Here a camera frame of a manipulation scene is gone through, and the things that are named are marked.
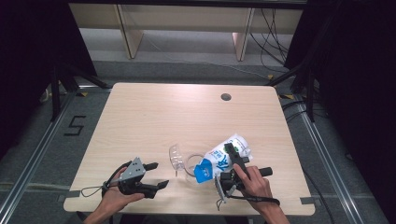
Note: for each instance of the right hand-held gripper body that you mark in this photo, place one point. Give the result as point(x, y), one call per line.
point(227, 182)

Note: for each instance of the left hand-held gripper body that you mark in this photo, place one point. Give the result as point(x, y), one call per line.
point(132, 172)

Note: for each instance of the white and blue milk pouch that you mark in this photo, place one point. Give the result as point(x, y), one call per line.
point(214, 161)

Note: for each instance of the clear glass cup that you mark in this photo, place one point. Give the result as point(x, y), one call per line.
point(190, 163)

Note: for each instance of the person's right hand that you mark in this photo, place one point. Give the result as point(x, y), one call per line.
point(257, 186)

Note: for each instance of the person's left hand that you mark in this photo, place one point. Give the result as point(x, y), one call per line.
point(113, 199)

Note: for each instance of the translucent plastic spoon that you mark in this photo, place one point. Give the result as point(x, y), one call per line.
point(176, 157)

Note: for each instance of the grey tape strip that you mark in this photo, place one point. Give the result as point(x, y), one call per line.
point(307, 200)
point(72, 194)

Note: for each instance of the yellow black hazard tape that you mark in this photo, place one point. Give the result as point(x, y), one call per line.
point(82, 94)
point(286, 96)

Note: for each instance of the black metal stand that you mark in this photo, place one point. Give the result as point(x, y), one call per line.
point(67, 81)
point(303, 81)

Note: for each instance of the light wooden desk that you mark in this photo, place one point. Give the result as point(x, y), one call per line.
point(186, 18)

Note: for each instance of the black curtain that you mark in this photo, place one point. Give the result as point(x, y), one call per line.
point(358, 77)
point(28, 46)

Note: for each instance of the aluminium floor rail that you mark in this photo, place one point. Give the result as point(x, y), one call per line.
point(330, 161)
point(34, 155)

